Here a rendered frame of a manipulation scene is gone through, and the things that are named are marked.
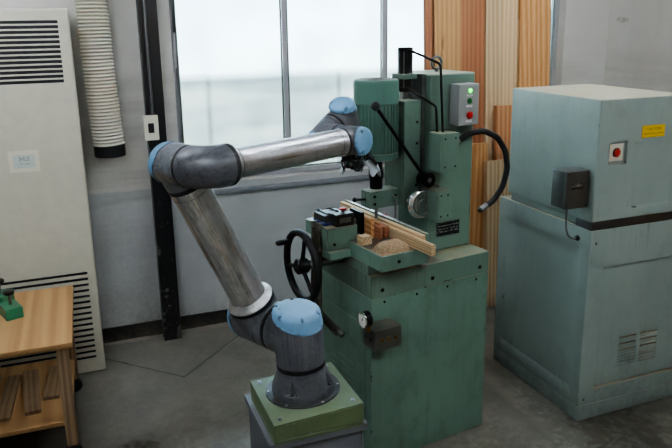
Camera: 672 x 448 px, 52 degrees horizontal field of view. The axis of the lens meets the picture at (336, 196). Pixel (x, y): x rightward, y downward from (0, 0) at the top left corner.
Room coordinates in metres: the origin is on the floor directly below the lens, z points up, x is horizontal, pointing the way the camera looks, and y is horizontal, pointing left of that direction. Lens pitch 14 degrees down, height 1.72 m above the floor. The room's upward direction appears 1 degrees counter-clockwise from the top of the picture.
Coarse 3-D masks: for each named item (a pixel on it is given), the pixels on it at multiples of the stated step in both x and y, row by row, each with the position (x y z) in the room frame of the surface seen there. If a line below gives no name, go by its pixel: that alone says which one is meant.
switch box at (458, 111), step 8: (456, 88) 2.67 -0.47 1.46; (464, 88) 2.66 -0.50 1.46; (472, 88) 2.68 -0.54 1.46; (456, 96) 2.67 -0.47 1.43; (464, 96) 2.66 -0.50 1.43; (472, 96) 2.68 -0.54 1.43; (456, 104) 2.67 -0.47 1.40; (464, 104) 2.66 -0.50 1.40; (472, 104) 2.68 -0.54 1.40; (456, 112) 2.66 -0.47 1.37; (464, 112) 2.67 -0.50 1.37; (456, 120) 2.66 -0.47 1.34; (464, 120) 2.67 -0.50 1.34; (472, 120) 2.69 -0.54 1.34
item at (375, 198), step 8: (368, 192) 2.63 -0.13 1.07; (376, 192) 2.63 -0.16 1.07; (384, 192) 2.65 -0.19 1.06; (392, 192) 2.67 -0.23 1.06; (368, 200) 2.62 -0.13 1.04; (376, 200) 2.63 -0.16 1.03; (384, 200) 2.65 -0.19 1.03; (392, 200) 2.67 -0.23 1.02; (368, 208) 2.63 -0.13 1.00; (376, 208) 2.66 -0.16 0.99
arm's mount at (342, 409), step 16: (256, 384) 1.96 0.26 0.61; (336, 384) 1.93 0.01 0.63; (256, 400) 1.91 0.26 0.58; (272, 400) 1.86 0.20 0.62; (320, 400) 1.84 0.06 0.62; (336, 400) 1.84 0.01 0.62; (352, 400) 1.83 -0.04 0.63; (272, 416) 1.78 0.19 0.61; (288, 416) 1.77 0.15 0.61; (304, 416) 1.77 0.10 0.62; (320, 416) 1.78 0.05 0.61; (336, 416) 1.79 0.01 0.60; (352, 416) 1.81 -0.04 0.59; (272, 432) 1.75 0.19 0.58; (288, 432) 1.74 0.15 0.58; (304, 432) 1.76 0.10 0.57; (320, 432) 1.78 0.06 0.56
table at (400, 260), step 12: (372, 240) 2.53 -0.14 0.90; (384, 240) 2.53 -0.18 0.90; (324, 252) 2.51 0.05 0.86; (336, 252) 2.48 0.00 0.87; (348, 252) 2.51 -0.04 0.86; (360, 252) 2.46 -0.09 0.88; (372, 252) 2.39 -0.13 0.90; (408, 252) 2.39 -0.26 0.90; (420, 252) 2.42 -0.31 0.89; (372, 264) 2.39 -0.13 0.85; (384, 264) 2.34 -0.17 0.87; (396, 264) 2.36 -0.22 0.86; (408, 264) 2.39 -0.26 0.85
